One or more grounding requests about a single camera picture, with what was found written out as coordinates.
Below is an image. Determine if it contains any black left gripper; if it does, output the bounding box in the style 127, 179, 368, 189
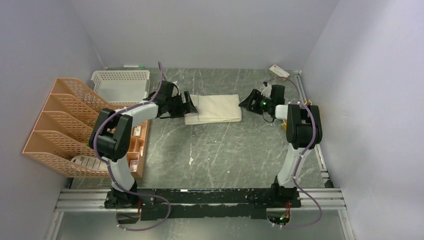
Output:
166, 91, 198, 120

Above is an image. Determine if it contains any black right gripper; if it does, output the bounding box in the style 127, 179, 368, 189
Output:
238, 89, 273, 115

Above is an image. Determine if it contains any white terry towel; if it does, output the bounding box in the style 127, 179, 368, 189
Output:
184, 94, 242, 125

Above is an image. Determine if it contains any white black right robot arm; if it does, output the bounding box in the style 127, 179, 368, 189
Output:
238, 84, 323, 207

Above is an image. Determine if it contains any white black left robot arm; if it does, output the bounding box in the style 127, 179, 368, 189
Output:
88, 80, 198, 208

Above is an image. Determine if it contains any yellow grey patterned towel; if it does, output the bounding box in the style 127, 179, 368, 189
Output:
281, 119, 287, 131

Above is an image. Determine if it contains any white green marker pen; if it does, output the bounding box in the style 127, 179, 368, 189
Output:
123, 64, 145, 69

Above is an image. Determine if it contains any orange compartment organiser tray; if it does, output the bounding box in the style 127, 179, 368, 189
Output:
126, 120, 150, 178

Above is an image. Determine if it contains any white perforated plastic basket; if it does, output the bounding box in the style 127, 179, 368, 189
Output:
91, 70, 150, 105

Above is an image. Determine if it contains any orange mesh file rack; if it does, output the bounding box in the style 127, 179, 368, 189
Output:
22, 78, 119, 178

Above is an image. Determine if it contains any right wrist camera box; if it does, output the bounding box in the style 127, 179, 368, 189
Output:
269, 64, 290, 78

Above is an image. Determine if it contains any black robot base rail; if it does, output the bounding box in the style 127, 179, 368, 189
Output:
104, 183, 301, 221

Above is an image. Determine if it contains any aluminium frame rail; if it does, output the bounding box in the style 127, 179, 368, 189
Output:
45, 186, 355, 240

